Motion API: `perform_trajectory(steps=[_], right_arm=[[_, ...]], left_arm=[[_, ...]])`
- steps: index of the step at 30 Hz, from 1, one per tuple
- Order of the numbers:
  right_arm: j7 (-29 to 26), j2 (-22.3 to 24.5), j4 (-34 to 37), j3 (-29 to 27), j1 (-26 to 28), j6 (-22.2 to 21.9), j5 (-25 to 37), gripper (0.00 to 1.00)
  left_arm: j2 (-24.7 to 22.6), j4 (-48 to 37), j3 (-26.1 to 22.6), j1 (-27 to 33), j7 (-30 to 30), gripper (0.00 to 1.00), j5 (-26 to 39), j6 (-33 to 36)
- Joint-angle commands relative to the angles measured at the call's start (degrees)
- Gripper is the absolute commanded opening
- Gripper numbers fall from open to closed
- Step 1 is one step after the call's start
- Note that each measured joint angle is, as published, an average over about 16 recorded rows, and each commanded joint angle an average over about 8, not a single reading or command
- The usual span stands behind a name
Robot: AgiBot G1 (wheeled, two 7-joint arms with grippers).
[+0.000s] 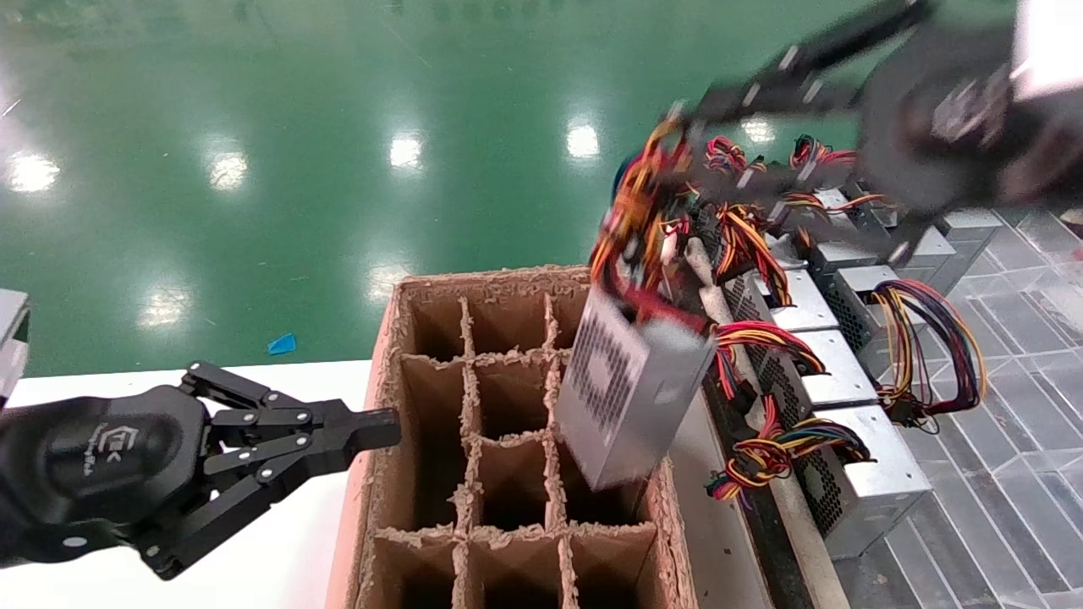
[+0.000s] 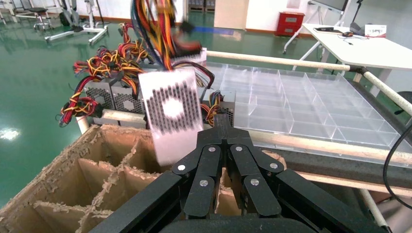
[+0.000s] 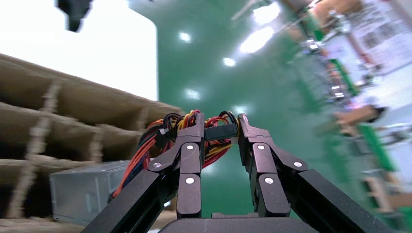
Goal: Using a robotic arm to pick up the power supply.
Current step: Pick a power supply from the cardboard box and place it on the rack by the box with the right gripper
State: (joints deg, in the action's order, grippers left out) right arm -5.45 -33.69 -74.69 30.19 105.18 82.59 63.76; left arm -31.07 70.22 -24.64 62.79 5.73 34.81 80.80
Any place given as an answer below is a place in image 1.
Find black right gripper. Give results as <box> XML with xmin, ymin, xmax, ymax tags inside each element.
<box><xmin>677</xmin><ymin>0</ymin><xmax>1029</xmax><ymax>267</ymax></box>

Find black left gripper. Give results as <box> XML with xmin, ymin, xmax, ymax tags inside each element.
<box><xmin>0</xmin><ymin>362</ymin><xmax>400</xmax><ymax>581</ymax></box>

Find grey power supply with cables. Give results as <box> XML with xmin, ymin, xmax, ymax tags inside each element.
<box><xmin>719</xmin><ymin>203</ymin><xmax>838</xmax><ymax>332</ymax></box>
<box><xmin>715</xmin><ymin>320</ymin><xmax>878</xmax><ymax>424</ymax></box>
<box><xmin>702</xmin><ymin>135</ymin><xmax>881</xmax><ymax>273</ymax></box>
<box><xmin>554</xmin><ymin>114</ymin><xmax>720</xmax><ymax>493</ymax></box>
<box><xmin>816</xmin><ymin>265</ymin><xmax>988</xmax><ymax>428</ymax></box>
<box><xmin>935</xmin><ymin>210</ymin><xmax>1003</xmax><ymax>293</ymax></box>
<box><xmin>791</xmin><ymin>135</ymin><xmax>957</xmax><ymax>272</ymax></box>
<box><xmin>706</xmin><ymin>398</ymin><xmax>932</xmax><ymax>559</ymax></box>

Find brown cardboard box with dividers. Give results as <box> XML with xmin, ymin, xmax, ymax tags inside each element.
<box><xmin>326</xmin><ymin>265</ymin><xmax>699</xmax><ymax>609</ymax></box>

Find clear plastic divider tray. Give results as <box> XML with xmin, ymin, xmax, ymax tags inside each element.
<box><xmin>846</xmin><ymin>203</ymin><xmax>1083</xmax><ymax>609</ymax></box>

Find row of grey power supplies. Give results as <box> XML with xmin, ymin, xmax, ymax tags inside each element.
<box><xmin>682</xmin><ymin>237</ymin><xmax>847</xmax><ymax>609</ymax></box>

